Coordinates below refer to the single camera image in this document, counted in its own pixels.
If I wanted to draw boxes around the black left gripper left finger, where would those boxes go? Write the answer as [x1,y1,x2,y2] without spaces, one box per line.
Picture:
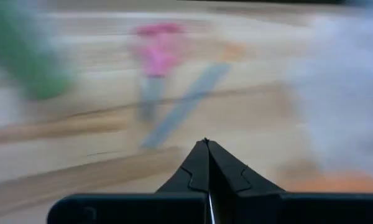
[155,138,210,194]

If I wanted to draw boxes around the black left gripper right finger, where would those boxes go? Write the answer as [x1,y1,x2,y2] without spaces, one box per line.
[206,139,287,195]

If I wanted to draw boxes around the thin paintbrush with orange tip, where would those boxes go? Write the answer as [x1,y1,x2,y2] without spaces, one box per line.
[139,42,248,150]

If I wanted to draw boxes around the purple paint bottle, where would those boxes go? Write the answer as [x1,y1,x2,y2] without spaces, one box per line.
[287,12,373,181]

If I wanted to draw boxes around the green paint bottle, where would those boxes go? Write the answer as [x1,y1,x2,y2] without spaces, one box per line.
[0,0,74,101]

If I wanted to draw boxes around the translucent orange plastic bin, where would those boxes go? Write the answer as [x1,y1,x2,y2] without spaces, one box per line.
[275,160,373,194]

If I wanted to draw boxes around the pink-handled scissors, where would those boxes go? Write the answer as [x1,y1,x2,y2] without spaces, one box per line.
[129,22,187,124]

